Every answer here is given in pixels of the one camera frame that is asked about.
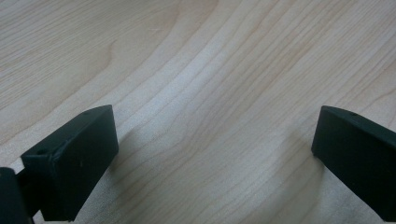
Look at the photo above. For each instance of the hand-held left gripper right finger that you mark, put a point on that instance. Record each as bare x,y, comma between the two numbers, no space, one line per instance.
358,155

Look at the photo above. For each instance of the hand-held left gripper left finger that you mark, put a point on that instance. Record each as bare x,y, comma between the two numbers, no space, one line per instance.
74,161

